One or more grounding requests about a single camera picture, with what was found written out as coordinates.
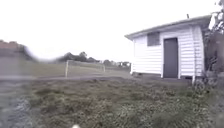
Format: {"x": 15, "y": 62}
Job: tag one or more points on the distant dark trees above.
{"x": 78, "y": 57}

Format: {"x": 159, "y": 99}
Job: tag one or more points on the green grass lawn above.
{"x": 110, "y": 103}

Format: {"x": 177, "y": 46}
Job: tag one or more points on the grey gravel path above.
{"x": 66, "y": 77}

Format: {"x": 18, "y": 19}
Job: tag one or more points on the robot's own part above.
{"x": 76, "y": 126}

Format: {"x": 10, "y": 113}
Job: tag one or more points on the white wooden building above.
{"x": 186, "y": 53}

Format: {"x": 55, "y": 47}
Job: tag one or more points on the large dark bush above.
{"x": 215, "y": 53}

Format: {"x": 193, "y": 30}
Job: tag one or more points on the reddish brown building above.
{"x": 10, "y": 50}

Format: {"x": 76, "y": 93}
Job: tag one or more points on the white goal frame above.
{"x": 66, "y": 68}

